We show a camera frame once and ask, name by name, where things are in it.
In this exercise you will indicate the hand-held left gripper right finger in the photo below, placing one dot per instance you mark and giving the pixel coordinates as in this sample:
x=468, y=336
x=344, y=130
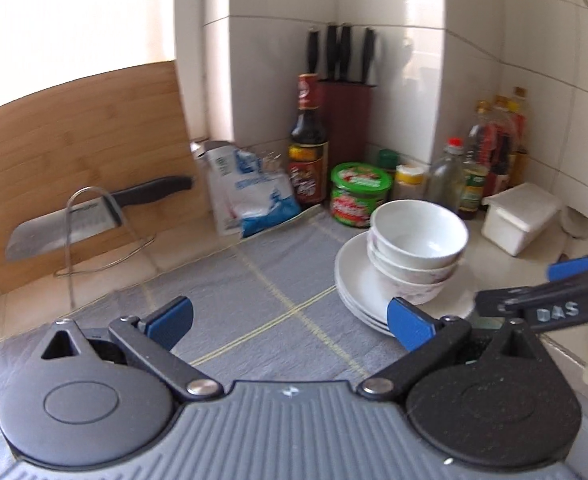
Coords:
x=409, y=325

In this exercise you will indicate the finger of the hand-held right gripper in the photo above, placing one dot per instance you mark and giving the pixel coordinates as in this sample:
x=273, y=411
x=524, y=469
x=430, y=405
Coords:
x=569, y=269
x=499, y=302

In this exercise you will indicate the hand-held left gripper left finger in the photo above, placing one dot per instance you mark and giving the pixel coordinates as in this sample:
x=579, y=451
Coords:
x=171, y=322

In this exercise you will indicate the white bowl with pink flowers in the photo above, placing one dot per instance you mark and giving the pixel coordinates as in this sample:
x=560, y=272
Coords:
x=419, y=230
x=419, y=292
x=424, y=274

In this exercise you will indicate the white plastic box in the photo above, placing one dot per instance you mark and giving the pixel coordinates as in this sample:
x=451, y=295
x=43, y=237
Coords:
x=519, y=215

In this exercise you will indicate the grey and teal checked cloth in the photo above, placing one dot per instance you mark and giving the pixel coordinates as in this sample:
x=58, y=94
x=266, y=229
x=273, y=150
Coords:
x=274, y=310

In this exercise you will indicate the oil bottle with green label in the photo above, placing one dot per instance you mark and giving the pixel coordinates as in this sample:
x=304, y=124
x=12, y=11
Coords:
x=474, y=185

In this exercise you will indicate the clear bottle with red cap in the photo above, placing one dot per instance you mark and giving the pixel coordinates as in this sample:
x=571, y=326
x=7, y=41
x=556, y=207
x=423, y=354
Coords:
x=446, y=180

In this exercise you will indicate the bottle with red label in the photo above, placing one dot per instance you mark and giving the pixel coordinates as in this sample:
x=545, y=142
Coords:
x=499, y=150

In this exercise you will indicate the yellow-lidded spice jar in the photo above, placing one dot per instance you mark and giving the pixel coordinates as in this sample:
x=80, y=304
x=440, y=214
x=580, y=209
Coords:
x=409, y=182

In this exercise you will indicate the green-lidded sauce jar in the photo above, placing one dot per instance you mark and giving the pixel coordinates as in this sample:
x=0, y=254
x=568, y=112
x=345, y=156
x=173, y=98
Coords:
x=361, y=190

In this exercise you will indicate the blue and white salt bag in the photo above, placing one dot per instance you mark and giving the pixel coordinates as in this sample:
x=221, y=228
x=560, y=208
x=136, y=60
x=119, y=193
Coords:
x=254, y=200

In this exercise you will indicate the amber bottle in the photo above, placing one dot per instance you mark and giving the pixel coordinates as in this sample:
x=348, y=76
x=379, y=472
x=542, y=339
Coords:
x=519, y=130

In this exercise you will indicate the small green-lidded jar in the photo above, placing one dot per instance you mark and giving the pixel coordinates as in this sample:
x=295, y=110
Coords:
x=386, y=159

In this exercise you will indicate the binder clip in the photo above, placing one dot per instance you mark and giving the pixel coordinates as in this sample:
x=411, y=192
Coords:
x=269, y=160
x=277, y=161

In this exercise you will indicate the dark vinegar bottle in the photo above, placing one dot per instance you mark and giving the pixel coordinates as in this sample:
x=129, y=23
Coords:
x=308, y=160

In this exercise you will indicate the dark red knife block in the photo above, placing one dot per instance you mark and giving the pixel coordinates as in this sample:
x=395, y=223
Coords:
x=346, y=130

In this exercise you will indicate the bamboo cutting board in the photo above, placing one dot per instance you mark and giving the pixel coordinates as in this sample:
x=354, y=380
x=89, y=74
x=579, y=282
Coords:
x=98, y=125

